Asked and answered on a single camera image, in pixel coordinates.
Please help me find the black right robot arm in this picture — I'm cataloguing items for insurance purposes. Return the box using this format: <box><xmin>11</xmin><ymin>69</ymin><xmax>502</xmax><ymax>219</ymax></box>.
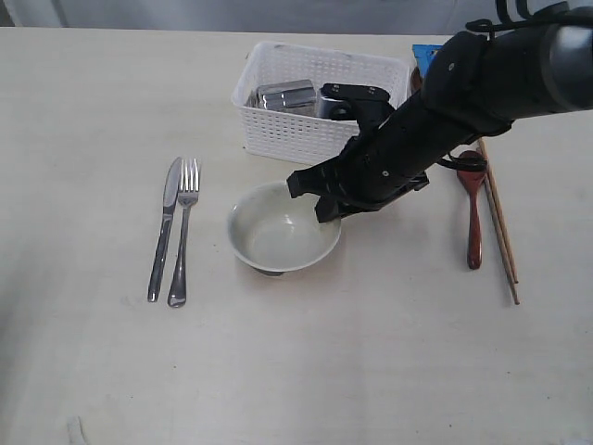
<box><xmin>286</xmin><ymin>2</ymin><xmax>592</xmax><ymax>223</ymax></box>

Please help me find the stainless steel cup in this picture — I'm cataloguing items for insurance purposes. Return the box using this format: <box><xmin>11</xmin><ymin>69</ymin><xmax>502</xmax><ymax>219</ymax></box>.
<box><xmin>246</xmin><ymin>79</ymin><xmax>317</xmax><ymax>115</ymax></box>

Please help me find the blue chips bag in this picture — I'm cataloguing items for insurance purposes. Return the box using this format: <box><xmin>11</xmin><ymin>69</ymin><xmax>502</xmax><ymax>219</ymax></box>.
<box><xmin>411</xmin><ymin>44</ymin><xmax>442</xmax><ymax>76</ymax></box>

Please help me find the silver metal fork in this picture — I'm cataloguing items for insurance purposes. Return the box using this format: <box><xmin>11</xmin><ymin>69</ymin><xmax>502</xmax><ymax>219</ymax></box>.
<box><xmin>167</xmin><ymin>158</ymin><xmax>201</xmax><ymax>308</ymax></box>

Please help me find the brown wooden chopstick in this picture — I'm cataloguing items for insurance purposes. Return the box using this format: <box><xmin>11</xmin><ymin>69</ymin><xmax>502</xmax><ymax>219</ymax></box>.
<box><xmin>478</xmin><ymin>138</ymin><xmax>519</xmax><ymax>284</ymax></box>
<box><xmin>485</xmin><ymin>177</ymin><xmax>520</xmax><ymax>306</ymax></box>

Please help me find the brown wooden plate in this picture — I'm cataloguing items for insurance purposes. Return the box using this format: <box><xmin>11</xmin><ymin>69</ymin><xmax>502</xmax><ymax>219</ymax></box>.
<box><xmin>410</xmin><ymin>66</ymin><xmax>423</xmax><ymax>94</ymax></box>

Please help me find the dark red wooden spoon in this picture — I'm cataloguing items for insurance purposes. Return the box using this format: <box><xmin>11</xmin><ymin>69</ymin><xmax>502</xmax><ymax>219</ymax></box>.
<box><xmin>457</xmin><ymin>170</ymin><xmax>486</xmax><ymax>270</ymax></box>

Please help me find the white plastic woven basket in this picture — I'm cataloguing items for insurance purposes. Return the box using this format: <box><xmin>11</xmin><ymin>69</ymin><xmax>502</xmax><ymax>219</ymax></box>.
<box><xmin>232</xmin><ymin>41</ymin><xmax>411</xmax><ymax>165</ymax></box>

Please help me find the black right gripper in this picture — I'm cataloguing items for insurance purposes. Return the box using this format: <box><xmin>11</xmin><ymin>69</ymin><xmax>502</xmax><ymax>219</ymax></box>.
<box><xmin>286</xmin><ymin>99</ymin><xmax>471</xmax><ymax>223</ymax></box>

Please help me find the silver table knife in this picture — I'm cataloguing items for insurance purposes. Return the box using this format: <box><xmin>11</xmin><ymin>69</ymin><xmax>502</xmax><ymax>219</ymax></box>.
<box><xmin>147</xmin><ymin>157</ymin><xmax>183</xmax><ymax>302</ymax></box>

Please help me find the white backdrop curtain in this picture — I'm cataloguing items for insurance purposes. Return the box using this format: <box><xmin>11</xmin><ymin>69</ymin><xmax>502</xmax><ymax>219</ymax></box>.
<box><xmin>1</xmin><ymin>0</ymin><xmax>498</xmax><ymax>35</ymax></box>

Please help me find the speckled white ceramic bowl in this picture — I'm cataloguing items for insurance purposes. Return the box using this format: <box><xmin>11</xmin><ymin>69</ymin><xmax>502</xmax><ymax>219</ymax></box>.
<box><xmin>226</xmin><ymin>181</ymin><xmax>342</xmax><ymax>276</ymax></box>

